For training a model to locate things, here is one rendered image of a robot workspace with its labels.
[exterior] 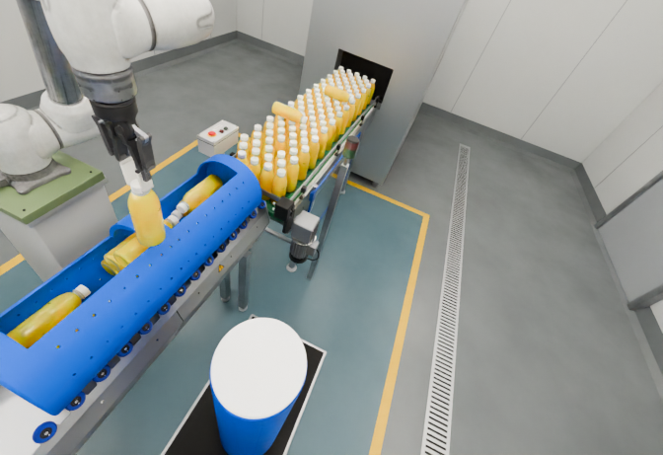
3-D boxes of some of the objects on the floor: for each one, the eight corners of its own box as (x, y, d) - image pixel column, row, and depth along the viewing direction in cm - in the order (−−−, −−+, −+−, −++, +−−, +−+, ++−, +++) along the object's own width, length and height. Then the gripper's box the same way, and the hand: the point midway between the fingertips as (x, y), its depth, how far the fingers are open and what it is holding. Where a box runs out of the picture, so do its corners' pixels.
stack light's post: (306, 277, 233) (340, 165, 158) (308, 273, 236) (342, 161, 161) (311, 280, 233) (347, 168, 158) (313, 276, 236) (349, 164, 160)
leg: (236, 309, 205) (237, 254, 162) (242, 302, 209) (244, 247, 166) (244, 313, 204) (247, 259, 161) (249, 306, 208) (253, 252, 165)
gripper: (58, 85, 57) (100, 180, 73) (128, 117, 54) (155, 209, 70) (96, 73, 62) (126, 165, 78) (162, 103, 59) (180, 191, 76)
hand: (137, 175), depth 72 cm, fingers closed on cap, 4 cm apart
